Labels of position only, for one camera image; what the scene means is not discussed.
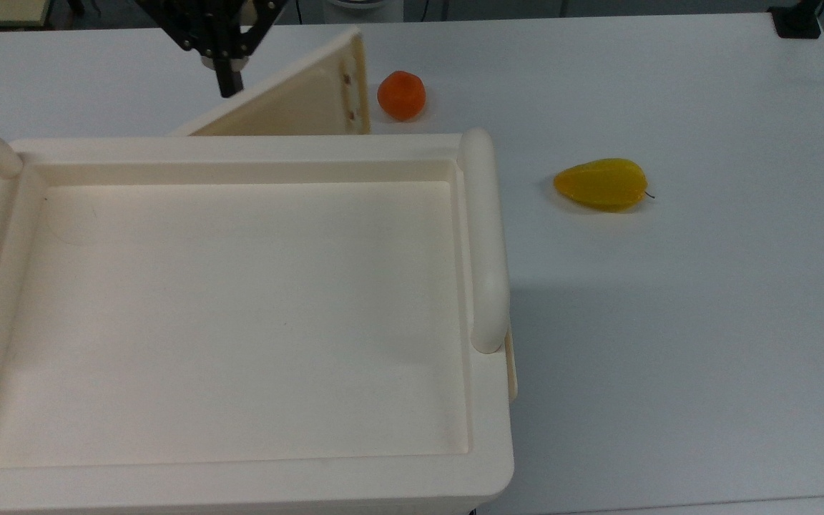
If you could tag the black clamp mount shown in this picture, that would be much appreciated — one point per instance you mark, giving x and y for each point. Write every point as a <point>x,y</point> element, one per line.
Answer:
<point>797,20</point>

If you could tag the yellow toy starfruit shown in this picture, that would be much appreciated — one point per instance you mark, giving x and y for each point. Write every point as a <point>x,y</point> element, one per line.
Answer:
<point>601,184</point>

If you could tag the cream cabinet door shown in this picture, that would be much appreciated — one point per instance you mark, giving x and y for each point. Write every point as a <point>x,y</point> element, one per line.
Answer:
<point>305,104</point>

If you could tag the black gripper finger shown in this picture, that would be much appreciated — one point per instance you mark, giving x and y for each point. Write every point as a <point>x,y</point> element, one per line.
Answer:
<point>239,64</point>
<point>212,43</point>

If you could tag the orange toy tangerine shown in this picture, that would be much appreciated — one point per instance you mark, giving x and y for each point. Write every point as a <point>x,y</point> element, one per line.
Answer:
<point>401,95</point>

